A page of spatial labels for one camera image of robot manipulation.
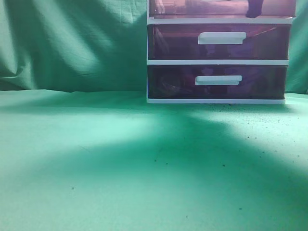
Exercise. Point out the dark drawer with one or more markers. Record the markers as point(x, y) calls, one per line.
point(216, 81)
point(218, 41)
point(218, 8)

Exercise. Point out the dark top drawer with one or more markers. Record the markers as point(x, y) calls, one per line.
point(218, 8)

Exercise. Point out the dark middle drawer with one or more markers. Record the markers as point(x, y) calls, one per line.
point(218, 41)

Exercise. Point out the white frame drawer cabinet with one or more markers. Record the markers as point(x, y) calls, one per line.
point(258, 20)

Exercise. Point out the green cloth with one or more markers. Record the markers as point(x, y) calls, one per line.
point(82, 150)

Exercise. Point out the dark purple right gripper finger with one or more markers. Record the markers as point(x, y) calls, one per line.
point(254, 8)

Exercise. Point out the dark bottom drawer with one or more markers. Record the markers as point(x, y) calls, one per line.
point(216, 81)

